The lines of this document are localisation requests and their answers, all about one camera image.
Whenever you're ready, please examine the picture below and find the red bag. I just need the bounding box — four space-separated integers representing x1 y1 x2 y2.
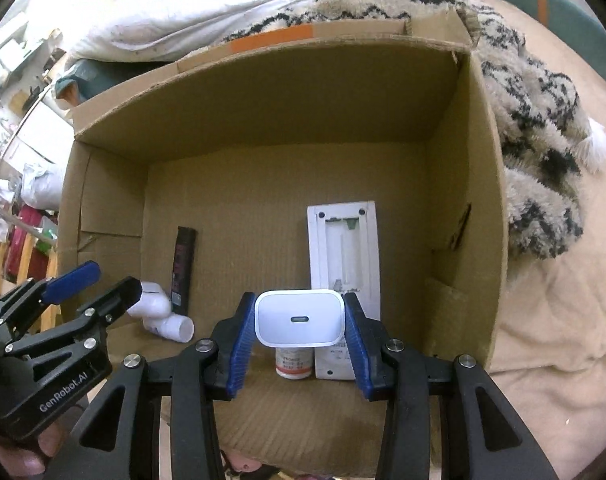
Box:
8 205 48 281

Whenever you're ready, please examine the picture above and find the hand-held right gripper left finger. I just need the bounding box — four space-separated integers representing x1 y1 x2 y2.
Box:
48 292 258 480

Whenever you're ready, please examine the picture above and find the black cosmetic tube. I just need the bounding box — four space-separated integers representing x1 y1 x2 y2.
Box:
169 226 199 316

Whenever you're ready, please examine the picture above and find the white duvet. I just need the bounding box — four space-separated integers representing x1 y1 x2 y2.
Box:
13 0 451 63

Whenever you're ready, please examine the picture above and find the teal bed base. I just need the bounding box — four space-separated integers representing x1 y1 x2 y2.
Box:
53 57 108 101

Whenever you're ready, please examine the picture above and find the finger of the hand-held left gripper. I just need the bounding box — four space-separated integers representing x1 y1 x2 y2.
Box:
3 276 144 358
0 260 102 341

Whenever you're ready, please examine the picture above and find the black patterned fuzzy blanket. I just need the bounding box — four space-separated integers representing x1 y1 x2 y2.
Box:
223 0 606 261

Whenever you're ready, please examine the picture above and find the white phone charger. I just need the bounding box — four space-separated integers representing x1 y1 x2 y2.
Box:
254 290 346 348

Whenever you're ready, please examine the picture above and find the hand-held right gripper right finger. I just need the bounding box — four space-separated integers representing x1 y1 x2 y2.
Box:
343 292 559 480

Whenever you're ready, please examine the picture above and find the grey stuffed bag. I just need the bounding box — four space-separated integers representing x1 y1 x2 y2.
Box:
20 162 66 211

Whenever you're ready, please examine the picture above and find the white bottle red label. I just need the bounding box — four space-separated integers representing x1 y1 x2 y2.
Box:
274 346 315 380

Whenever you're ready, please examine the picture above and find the brown cardboard box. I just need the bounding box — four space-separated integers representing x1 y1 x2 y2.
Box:
57 7 509 478

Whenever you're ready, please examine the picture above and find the yellow wooden railing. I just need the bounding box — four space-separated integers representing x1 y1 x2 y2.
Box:
0 230 58 306

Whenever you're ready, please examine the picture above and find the teal cushion orange stripe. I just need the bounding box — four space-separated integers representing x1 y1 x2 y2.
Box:
483 0 601 58

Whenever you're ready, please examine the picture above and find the white remote control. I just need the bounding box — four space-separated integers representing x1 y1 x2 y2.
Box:
307 201 382 381

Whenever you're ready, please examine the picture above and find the person's left hand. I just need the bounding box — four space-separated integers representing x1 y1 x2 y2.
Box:
0 417 78 480

